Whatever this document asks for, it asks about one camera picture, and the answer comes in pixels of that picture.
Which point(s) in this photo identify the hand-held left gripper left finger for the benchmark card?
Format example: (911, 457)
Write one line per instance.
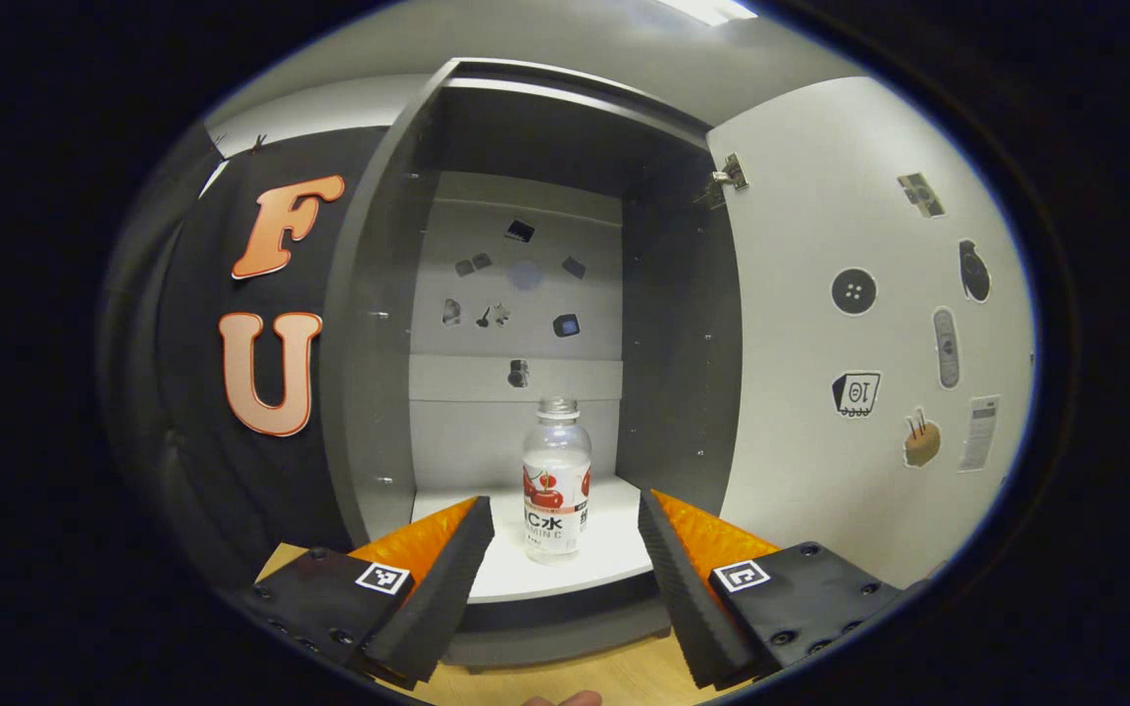
(442, 588)

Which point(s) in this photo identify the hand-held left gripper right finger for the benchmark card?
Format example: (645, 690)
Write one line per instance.
(688, 598)

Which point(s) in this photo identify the clear plastic bottle red label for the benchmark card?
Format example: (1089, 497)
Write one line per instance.
(557, 471)

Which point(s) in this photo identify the white cabinet door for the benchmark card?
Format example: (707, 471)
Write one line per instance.
(800, 392)

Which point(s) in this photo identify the grey cabinet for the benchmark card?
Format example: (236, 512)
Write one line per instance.
(379, 343)

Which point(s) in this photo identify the white cabinet shelf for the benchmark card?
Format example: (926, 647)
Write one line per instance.
(614, 549)

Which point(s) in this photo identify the metal door hinge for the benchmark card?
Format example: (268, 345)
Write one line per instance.
(728, 177)

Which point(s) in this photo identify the black backdrop cloth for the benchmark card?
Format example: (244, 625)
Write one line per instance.
(192, 471)

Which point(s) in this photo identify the ceiling light panel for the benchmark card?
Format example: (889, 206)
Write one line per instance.
(712, 10)

